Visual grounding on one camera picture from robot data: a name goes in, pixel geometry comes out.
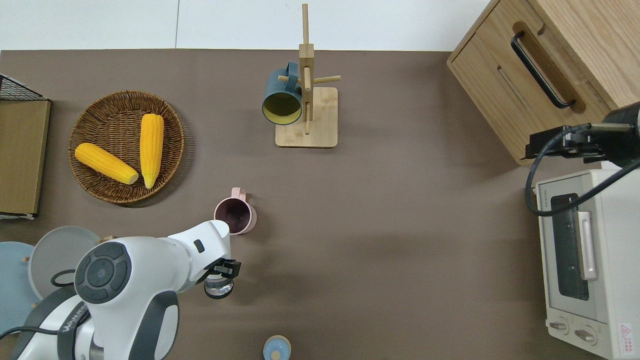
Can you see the dark teal mug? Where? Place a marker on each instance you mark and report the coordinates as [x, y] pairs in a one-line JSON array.
[[282, 107]]

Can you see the wooden plate rack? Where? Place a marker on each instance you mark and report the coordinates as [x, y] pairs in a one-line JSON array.
[[109, 240]]

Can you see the yellow corn cob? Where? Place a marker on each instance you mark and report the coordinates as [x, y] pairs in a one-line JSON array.
[[151, 145], [105, 162]]

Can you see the brown table mat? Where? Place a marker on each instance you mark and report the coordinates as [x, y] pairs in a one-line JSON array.
[[400, 225]]

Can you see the brown wicker basket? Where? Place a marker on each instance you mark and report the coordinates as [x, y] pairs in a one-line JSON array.
[[110, 125]]

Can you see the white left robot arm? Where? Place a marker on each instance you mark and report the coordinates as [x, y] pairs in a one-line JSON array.
[[130, 280]]

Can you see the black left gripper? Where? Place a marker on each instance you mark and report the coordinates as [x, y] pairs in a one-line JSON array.
[[219, 270]]

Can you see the white toaster oven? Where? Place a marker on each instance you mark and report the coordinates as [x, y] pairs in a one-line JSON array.
[[620, 240]]

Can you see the grey plate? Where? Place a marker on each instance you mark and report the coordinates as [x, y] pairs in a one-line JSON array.
[[55, 250]]

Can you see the light blue plate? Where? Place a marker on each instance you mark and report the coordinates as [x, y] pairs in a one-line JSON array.
[[12, 280]]

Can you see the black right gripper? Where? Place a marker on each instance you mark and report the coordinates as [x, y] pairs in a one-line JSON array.
[[582, 145]]

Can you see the wooden mug tree stand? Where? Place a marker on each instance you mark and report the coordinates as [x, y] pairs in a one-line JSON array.
[[322, 115]]

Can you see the wooden cabinet box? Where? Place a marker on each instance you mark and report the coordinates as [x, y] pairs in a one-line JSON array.
[[590, 40]]

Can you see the pink mug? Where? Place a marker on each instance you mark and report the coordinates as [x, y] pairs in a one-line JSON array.
[[235, 215]]

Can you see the silver oven knob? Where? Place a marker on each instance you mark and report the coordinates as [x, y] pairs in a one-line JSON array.
[[558, 325], [585, 335]]

